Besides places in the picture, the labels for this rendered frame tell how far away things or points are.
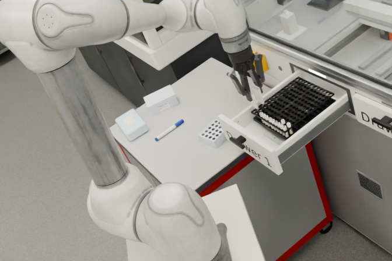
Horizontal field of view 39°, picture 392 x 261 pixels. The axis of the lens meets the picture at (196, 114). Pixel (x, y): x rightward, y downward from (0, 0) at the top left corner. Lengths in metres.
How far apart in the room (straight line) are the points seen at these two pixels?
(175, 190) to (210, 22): 0.50
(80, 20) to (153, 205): 0.53
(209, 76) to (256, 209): 0.62
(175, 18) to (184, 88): 0.80
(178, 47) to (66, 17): 1.41
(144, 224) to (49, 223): 1.93
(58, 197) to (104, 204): 1.98
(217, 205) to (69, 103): 0.61
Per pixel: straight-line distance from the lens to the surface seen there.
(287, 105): 1.85
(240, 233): 1.62
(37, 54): 1.27
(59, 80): 1.32
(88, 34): 1.15
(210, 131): 2.04
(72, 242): 3.15
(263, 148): 1.70
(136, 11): 1.25
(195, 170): 1.96
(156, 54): 2.45
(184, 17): 1.63
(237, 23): 1.59
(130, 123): 2.25
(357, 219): 2.42
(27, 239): 3.37
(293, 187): 2.24
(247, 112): 1.91
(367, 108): 1.77
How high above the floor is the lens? 2.05
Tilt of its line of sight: 36 degrees down
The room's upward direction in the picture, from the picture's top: 24 degrees counter-clockwise
